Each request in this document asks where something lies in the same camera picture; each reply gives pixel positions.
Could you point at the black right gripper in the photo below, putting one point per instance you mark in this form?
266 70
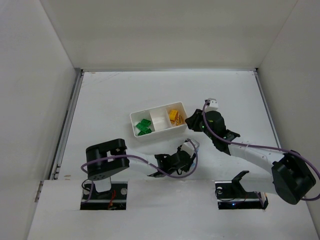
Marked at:
198 121

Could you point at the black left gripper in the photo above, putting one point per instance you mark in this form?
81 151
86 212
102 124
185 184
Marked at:
182 158

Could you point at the yellow long duplo brick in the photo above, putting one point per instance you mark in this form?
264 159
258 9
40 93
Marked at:
173 115

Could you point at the white divided plastic tray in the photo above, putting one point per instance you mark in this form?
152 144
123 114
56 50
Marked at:
161 126

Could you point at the green square duplo brick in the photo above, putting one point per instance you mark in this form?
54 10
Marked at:
146 122

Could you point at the green duplo base plate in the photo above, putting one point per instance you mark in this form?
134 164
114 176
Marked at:
144 129

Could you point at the small green duplo plate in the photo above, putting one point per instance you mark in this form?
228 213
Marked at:
141 133

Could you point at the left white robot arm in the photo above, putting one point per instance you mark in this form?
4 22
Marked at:
107 159

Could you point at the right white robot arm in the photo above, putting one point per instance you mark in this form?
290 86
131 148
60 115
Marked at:
290 175

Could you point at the yellow striped duplo brick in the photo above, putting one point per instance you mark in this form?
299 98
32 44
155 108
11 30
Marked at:
179 120

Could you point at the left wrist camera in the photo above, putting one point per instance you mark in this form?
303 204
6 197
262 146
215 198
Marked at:
190 146

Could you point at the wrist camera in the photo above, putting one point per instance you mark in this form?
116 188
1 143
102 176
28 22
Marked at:
190 146
211 104

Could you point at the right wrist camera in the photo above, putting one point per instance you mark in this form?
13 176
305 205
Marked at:
211 104

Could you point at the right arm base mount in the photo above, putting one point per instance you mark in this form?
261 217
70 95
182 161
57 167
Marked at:
231 195

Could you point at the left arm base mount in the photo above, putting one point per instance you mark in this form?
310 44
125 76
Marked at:
114 199

